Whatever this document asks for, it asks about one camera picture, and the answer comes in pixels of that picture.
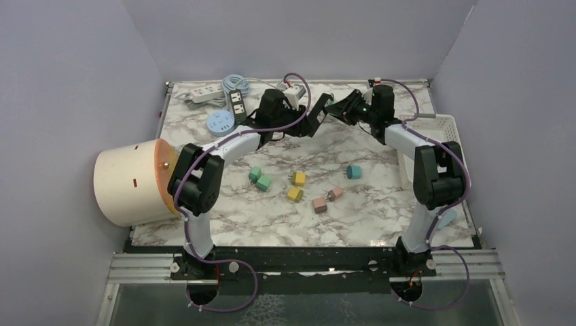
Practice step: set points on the yellow usb charger plug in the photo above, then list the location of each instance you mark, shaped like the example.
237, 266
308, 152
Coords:
295, 194

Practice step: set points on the white power strip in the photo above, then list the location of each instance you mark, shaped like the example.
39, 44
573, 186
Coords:
206, 93

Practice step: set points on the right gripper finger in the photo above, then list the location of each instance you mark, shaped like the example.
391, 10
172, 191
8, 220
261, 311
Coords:
353, 98
339, 111

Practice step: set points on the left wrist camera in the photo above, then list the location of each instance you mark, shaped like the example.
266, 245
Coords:
293, 92

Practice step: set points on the white perforated basket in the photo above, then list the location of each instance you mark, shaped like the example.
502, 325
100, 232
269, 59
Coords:
439, 127

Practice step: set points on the round blue power socket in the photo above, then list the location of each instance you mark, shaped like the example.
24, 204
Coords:
220, 123

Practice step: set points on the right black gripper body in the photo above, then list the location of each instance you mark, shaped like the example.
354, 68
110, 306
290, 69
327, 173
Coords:
360, 111

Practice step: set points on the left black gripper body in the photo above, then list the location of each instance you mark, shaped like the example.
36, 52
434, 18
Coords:
289, 115

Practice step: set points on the cream cylindrical bucket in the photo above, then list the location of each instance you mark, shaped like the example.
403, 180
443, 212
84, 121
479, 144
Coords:
130, 183

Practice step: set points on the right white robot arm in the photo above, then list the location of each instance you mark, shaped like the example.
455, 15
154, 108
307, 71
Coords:
440, 179

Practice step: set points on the black table front rail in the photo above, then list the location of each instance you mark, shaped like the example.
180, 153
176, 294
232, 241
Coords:
287, 270

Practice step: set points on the green charger plug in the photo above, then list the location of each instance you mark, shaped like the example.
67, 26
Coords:
254, 174
263, 183

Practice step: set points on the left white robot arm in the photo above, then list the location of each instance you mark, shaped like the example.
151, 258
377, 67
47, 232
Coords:
196, 180

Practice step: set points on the black power strip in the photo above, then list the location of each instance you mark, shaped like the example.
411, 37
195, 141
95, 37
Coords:
237, 106

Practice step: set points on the teal charger plug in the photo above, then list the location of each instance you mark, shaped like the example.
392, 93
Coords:
331, 103
353, 172

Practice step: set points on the pink charger plug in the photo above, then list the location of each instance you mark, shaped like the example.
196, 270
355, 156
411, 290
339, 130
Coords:
319, 205
335, 194

